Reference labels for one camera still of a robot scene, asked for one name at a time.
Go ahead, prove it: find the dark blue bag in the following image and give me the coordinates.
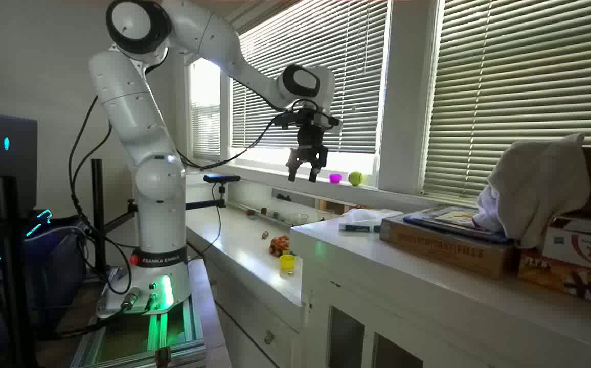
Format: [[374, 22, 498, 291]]
[[25, 216, 91, 336]]

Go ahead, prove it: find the green dry-erase marker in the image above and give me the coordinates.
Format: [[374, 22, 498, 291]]
[[339, 223, 382, 235]]

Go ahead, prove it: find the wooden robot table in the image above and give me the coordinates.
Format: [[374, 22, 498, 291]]
[[35, 259, 231, 368]]

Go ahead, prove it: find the white window sill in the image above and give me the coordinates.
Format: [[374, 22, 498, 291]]
[[230, 162, 476, 210]]

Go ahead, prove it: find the black metal post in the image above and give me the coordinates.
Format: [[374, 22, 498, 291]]
[[0, 175, 37, 368]]

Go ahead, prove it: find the black stereo camera bar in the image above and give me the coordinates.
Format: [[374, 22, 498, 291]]
[[203, 175, 243, 186]]

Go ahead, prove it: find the white box red print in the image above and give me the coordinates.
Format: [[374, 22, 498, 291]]
[[541, 216, 591, 277]]

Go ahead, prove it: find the beige cloth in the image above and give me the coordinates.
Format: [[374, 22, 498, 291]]
[[474, 131, 591, 252]]

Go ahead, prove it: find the thick brown police book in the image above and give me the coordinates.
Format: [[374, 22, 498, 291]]
[[378, 216, 519, 281]]

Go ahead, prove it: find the small yellow cup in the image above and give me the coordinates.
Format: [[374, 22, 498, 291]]
[[278, 252, 298, 278]]

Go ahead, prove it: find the blue picture book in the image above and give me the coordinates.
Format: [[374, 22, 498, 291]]
[[402, 207, 515, 246]]

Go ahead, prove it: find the orange box black pattern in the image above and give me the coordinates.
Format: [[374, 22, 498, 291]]
[[515, 249, 591, 316]]

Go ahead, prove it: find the aluminium frame robot platform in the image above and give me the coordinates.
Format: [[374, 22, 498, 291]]
[[68, 294, 208, 368]]

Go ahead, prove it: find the medium window blind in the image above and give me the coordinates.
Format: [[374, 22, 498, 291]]
[[230, 0, 390, 155]]

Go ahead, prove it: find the wide window blind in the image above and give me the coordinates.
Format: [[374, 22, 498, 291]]
[[423, 0, 591, 200]]

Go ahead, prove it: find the dark monitor with cyan light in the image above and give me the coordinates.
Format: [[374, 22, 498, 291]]
[[0, 109, 42, 237]]

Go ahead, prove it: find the orange tiger toy car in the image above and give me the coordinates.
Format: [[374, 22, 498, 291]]
[[268, 234, 295, 260]]

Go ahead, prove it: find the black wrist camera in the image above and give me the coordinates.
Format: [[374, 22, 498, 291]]
[[270, 109, 341, 134]]

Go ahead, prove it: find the tall white glass-door cabinet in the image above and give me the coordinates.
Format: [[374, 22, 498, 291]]
[[290, 216, 591, 368]]

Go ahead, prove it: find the low white counter cabinet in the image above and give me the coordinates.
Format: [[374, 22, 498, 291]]
[[184, 203, 310, 368]]

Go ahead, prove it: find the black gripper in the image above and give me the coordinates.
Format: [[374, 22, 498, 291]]
[[285, 124, 329, 184]]

